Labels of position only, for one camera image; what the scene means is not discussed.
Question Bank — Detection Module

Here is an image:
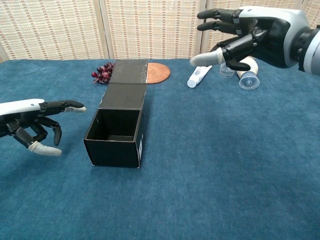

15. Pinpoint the beige woven folding screen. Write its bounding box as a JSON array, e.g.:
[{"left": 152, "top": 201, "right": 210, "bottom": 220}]
[{"left": 0, "top": 0, "right": 320, "bottom": 63}]

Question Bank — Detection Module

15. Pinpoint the white toothpaste tube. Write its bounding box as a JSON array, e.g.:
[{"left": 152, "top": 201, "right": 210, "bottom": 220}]
[{"left": 187, "top": 64, "right": 213, "bottom": 89}]

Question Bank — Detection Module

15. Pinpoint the blue carpeted table surface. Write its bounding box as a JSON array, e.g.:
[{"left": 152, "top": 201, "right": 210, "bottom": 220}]
[{"left": 0, "top": 58, "right": 320, "bottom": 240}]

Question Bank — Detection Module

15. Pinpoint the dark red grape bunch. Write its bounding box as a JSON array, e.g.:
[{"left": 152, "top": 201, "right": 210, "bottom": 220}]
[{"left": 90, "top": 61, "right": 115, "bottom": 85}]

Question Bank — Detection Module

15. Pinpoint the round woven orange coaster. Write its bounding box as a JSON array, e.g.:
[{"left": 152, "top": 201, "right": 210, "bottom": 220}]
[{"left": 146, "top": 62, "right": 171, "bottom": 85}]

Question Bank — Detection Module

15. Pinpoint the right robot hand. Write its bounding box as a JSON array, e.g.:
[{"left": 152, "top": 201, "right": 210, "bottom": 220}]
[{"left": 189, "top": 6, "right": 311, "bottom": 72}]

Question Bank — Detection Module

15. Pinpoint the black cardboard box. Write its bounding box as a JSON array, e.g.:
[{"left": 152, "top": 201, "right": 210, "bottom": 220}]
[{"left": 83, "top": 59, "right": 149, "bottom": 169}]

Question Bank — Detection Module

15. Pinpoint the clear drinking glass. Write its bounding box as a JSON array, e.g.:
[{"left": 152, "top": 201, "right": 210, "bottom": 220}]
[{"left": 219, "top": 62, "right": 236, "bottom": 79}]

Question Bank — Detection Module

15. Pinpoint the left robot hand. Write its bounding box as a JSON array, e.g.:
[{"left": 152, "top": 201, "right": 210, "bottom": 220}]
[{"left": 0, "top": 98, "right": 88, "bottom": 157}]

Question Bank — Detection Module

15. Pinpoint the cream squeeze sauce bottle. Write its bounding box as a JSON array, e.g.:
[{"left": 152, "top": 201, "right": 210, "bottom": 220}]
[{"left": 236, "top": 56, "right": 261, "bottom": 90}]

